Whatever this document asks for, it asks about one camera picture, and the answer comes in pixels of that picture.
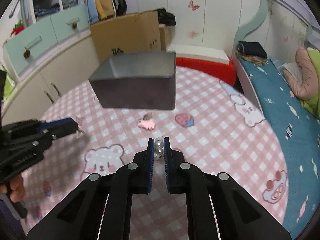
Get dark clothes pile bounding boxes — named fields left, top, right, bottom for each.
left=155, top=8, right=177, bottom=27

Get teal drawer unit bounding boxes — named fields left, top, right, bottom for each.
left=2, top=4, right=92, bottom=80

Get white pillow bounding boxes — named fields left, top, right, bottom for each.
left=282, top=62, right=303, bottom=80

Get navy folded clothes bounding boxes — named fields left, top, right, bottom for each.
left=236, top=41, right=268, bottom=58

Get pink and green bedding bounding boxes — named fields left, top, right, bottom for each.
left=286, top=49, right=320, bottom=100

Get red strawberry plush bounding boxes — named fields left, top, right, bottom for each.
left=10, top=21, right=25, bottom=39

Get grey metal tin box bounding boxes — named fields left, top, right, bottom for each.
left=88, top=51, right=177, bottom=110

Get clear bead bracelet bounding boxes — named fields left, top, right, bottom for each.
left=154, top=137, right=165, bottom=158

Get blue patterned bed sheet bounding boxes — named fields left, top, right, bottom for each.
left=237, top=57, right=320, bottom=235

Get folded grey clothes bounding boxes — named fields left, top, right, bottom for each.
left=61, top=0, right=80, bottom=9

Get large cardboard box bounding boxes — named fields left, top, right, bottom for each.
left=89, top=11, right=162, bottom=64

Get teal bunk bed frame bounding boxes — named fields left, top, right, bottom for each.
left=231, top=0, right=320, bottom=110

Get person's left hand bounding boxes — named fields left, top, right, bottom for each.
left=0, top=174, right=25, bottom=203

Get white board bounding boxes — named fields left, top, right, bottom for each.
left=166, top=44, right=230, bottom=65

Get red storage bench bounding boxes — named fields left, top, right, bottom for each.
left=175, top=57, right=237, bottom=87

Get green bag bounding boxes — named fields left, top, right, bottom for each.
left=0, top=65, right=14, bottom=100

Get tan folded clothes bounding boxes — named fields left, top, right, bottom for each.
left=241, top=54, right=269, bottom=67

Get white wardrobe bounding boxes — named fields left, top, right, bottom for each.
left=125, top=0, right=265, bottom=55

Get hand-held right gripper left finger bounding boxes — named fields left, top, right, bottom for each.
left=25, top=137, right=155, bottom=240

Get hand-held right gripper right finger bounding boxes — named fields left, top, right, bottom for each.
left=164, top=137, right=293, bottom=240

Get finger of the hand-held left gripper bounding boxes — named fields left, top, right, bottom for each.
left=5, top=122, right=79, bottom=155
left=2, top=117, right=76, bottom=135

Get pink hair clip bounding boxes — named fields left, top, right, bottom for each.
left=138, top=120, right=156, bottom=131

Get light blue hanging jacket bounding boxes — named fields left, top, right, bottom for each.
left=84, top=0, right=99, bottom=23

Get folded blue jeans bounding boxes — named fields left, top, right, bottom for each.
left=34, top=4, right=60, bottom=18

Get small cardboard box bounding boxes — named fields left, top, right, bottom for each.
left=159, top=26, right=173, bottom=50

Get grey metal handrail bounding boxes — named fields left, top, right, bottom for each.
left=9, top=0, right=28, bottom=28

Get cream cabinet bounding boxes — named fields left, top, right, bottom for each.
left=2, top=31, right=100, bottom=125

